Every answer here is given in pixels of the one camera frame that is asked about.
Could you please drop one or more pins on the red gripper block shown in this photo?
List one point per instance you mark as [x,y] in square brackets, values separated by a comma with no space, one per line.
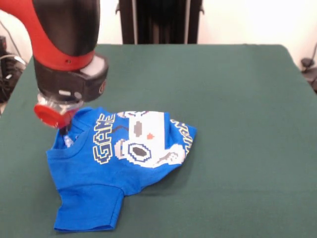
[48,116]

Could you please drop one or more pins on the blue printed t-shirt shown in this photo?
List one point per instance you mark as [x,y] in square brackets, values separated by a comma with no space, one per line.
[99,178]

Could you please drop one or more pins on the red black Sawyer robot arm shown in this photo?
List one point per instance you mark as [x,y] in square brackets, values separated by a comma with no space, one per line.
[62,37]

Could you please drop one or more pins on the black equipment pile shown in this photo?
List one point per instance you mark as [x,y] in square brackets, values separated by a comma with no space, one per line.
[8,77]

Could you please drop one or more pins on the dark green table cloth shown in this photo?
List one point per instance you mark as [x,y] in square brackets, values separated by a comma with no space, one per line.
[247,148]

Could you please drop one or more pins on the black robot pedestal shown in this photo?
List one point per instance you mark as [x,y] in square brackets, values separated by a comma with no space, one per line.
[158,22]

